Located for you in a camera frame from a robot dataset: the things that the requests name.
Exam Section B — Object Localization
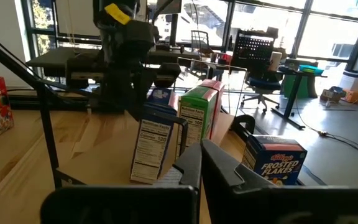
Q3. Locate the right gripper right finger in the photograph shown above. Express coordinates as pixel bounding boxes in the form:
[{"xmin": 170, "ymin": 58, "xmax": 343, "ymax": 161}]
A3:
[{"xmin": 201, "ymin": 139, "xmax": 358, "ymax": 224}]

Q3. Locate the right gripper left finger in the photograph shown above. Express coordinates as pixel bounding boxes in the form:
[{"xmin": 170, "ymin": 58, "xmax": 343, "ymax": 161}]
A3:
[{"xmin": 40, "ymin": 142, "xmax": 203, "ymax": 224}]

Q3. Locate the blue Frosted Flakes cereal box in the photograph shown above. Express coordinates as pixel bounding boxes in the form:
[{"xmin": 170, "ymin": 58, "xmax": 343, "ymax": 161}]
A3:
[
  {"xmin": 130, "ymin": 88, "xmax": 180, "ymax": 185},
  {"xmin": 242, "ymin": 134, "xmax": 308, "ymax": 187}
]

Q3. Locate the green Apple Jacks cereal box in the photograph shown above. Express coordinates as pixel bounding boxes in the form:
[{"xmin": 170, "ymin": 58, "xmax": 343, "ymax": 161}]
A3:
[{"xmin": 175, "ymin": 86, "xmax": 219, "ymax": 159}]

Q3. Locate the black table clamp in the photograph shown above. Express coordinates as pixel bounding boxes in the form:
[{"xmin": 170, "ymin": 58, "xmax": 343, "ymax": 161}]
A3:
[{"xmin": 231, "ymin": 114, "xmax": 257, "ymax": 138}]

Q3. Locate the black desk with leg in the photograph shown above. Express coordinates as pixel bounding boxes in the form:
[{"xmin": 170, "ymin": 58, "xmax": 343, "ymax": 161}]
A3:
[{"xmin": 275, "ymin": 65, "xmax": 328, "ymax": 130}]

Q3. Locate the green bin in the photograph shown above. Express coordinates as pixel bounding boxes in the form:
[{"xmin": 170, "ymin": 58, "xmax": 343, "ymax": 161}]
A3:
[{"xmin": 283, "ymin": 74, "xmax": 310, "ymax": 99}]

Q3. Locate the white paper roll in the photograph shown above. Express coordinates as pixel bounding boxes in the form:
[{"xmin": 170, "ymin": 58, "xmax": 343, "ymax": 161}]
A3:
[{"xmin": 268, "ymin": 51, "xmax": 283, "ymax": 72}]

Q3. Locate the brown cardboard box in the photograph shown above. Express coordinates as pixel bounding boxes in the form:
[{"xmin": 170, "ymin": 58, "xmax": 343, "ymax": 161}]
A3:
[{"xmin": 320, "ymin": 86, "xmax": 347, "ymax": 103}]

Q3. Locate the black mesh office chair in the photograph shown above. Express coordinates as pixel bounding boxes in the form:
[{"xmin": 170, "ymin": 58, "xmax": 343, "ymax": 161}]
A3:
[{"xmin": 230, "ymin": 29, "xmax": 287, "ymax": 113}]

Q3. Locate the teal tray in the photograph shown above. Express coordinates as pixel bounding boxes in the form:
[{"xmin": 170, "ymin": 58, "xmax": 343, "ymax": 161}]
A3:
[{"xmin": 298, "ymin": 64, "xmax": 324, "ymax": 75}]

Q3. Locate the orange box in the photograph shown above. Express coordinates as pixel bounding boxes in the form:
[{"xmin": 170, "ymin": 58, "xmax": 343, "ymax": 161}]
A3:
[{"xmin": 343, "ymin": 89, "xmax": 358, "ymax": 103}]

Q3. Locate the white barrel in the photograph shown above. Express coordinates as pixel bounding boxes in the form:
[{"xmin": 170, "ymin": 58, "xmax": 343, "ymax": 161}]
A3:
[{"xmin": 339, "ymin": 70, "xmax": 358, "ymax": 93}]

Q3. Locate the black standing desk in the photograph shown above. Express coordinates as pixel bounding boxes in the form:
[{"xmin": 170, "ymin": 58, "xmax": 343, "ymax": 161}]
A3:
[{"xmin": 25, "ymin": 46, "xmax": 201, "ymax": 68}]

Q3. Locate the yellow tape label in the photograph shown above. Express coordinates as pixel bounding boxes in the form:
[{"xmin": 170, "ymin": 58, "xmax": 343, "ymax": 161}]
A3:
[{"xmin": 104, "ymin": 2, "xmax": 132, "ymax": 25}]

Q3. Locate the black wire chair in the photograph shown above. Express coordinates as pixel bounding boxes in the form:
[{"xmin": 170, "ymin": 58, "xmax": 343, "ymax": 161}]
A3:
[{"xmin": 191, "ymin": 29, "xmax": 211, "ymax": 54}]

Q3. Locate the black aluminium table frame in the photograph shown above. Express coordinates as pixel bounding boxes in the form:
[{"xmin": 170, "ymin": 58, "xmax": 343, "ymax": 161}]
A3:
[{"xmin": 6, "ymin": 88, "xmax": 105, "ymax": 113}]

